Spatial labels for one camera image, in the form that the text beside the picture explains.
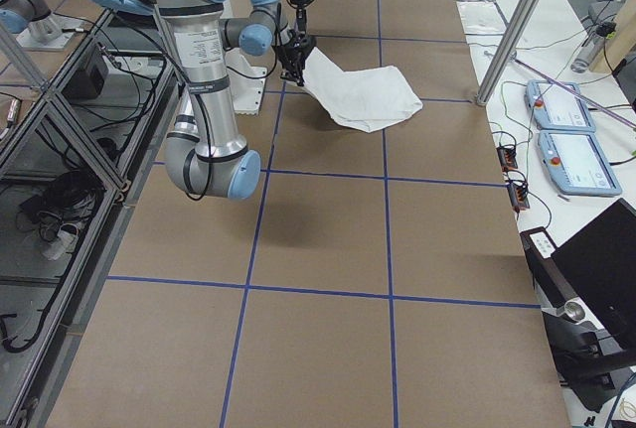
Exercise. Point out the white printed t-shirt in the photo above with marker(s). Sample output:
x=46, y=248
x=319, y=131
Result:
x=367, y=100

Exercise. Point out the transparent plastic bag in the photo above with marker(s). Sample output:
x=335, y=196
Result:
x=482, y=17

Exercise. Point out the black power adapter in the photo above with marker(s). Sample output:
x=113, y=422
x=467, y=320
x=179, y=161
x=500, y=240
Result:
x=89, y=78

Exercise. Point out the purple rod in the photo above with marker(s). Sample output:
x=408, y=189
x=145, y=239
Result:
x=630, y=124

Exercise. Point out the far orange usb hub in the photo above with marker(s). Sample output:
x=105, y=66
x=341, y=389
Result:
x=507, y=158

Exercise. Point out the orange usb hub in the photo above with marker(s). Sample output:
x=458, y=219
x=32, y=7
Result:
x=507, y=158
x=518, y=194

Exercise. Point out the near orange usb hub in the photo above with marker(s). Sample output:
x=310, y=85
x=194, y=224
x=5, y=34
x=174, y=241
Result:
x=518, y=194

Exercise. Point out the upper teach pendant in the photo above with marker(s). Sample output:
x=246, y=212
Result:
x=557, y=108

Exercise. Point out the teach pendant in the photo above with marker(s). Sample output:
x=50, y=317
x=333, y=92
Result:
x=557, y=108
x=576, y=164

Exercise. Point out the white power strip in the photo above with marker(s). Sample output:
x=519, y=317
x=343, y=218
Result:
x=61, y=244

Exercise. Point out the clear plastic bottle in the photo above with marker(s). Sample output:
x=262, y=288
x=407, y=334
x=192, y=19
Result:
x=587, y=52

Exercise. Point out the lower teach pendant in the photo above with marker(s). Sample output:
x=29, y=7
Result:
x=576, y=164

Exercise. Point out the black labelled box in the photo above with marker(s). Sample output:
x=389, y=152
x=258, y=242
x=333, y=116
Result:
x=539, y=250

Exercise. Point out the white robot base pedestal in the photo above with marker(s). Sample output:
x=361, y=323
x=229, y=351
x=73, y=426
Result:
x=247, y=82

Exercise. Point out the aluminium frame rack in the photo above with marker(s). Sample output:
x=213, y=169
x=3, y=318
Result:
x=70, y=163

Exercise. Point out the aluminium frame post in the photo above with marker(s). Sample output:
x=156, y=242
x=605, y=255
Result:
x=519, y=21

